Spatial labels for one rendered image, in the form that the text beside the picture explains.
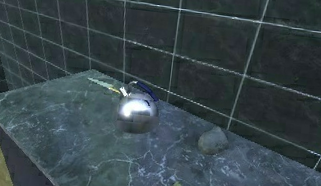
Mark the dark marble kitchen counter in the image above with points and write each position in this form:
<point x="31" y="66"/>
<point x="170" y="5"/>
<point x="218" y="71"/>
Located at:
<point x="127" y="157"/>

